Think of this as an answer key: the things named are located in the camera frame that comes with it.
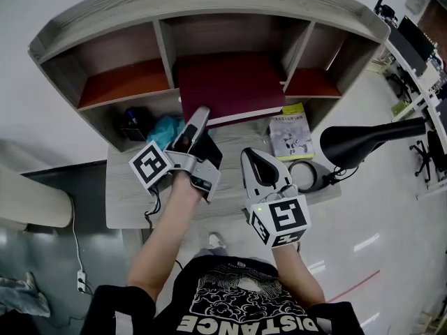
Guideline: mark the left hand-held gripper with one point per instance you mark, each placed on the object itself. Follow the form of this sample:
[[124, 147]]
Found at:
[[150, 166]]

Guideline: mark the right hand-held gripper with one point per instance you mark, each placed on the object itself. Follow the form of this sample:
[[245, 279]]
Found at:
[[283, 218]]

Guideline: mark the booklet with yellow tab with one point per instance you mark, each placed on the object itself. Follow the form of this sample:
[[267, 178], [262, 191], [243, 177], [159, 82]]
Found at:
[[291, 134]]

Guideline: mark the maroon book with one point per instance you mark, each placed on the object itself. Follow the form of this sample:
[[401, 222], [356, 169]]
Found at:
[[230, 82]]

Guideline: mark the person's right forearm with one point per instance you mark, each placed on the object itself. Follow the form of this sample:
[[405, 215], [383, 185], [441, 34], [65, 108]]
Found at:
[[297, 274]]

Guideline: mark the person's left forearm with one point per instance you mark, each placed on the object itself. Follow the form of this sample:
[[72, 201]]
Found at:
[[167, 232]]

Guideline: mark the black desk lamp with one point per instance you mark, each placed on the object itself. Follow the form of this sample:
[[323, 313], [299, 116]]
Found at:
[[356, 140]]

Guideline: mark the grey wooden desk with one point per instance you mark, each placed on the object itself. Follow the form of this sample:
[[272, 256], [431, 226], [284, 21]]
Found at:
[[136, 204]]

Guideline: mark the white office desk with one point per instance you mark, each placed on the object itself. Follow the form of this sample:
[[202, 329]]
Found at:
[[419, 93]]

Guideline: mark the black computer monitor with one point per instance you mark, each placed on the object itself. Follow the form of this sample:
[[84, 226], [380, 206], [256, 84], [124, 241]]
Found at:
[[412, 45]]

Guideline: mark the teal crumpled cloth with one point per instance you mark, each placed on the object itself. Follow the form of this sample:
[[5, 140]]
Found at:
[[162, 129]]

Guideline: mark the black pen holder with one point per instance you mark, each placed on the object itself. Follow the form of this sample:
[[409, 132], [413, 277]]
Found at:
[[134, 127]]

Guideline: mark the person's grey shoe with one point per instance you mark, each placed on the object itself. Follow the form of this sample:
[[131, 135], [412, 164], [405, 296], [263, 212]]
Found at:
[[216, 240]]

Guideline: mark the person's black printed shirt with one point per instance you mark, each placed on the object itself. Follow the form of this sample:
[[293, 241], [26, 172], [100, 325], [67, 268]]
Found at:
[[227, 302]]

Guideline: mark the black office chair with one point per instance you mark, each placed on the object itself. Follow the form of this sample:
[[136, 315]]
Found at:
[[431, 155]]

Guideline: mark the white cylindrical column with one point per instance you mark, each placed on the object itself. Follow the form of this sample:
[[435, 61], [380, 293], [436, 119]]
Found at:
[[31, 201]]

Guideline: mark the white power strip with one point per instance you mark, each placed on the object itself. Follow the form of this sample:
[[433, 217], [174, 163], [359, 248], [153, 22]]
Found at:
[[81, 282]]

